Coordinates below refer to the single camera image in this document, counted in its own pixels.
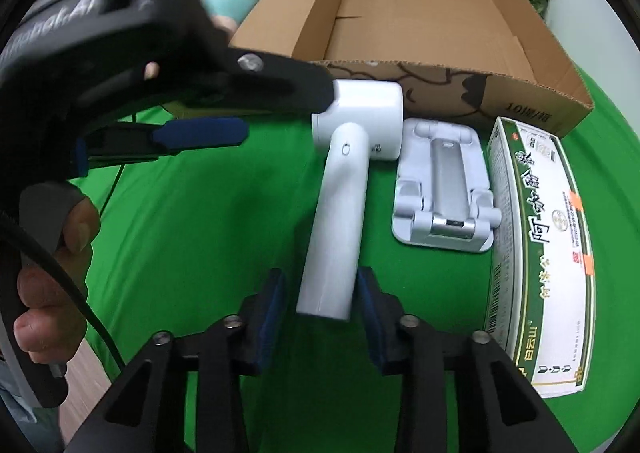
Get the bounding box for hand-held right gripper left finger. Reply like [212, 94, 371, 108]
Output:
[65, 268, 288, 453]

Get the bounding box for brown cardboard box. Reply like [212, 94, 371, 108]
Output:
[222, 0, 596, 139]

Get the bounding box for person's left hand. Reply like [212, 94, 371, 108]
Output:
[14, 198, 101, 366]

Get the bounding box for white folding phone stand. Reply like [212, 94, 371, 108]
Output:
[391, 117, 502, 255]

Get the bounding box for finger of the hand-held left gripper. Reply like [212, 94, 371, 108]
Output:
[72, 117, 250, 176]
[165, 50, 335, 114]

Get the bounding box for white hair dryer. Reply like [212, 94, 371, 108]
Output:
[296, 79, 405, 321]

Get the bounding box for teal pink plush toy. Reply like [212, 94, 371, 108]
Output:
[204, 0, 263, 34]

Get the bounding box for white green medicine box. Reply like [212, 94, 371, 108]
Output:
[482, 116, 598, 400]

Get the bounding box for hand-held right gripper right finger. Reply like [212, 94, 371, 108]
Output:
[356, 265, 581, 453]

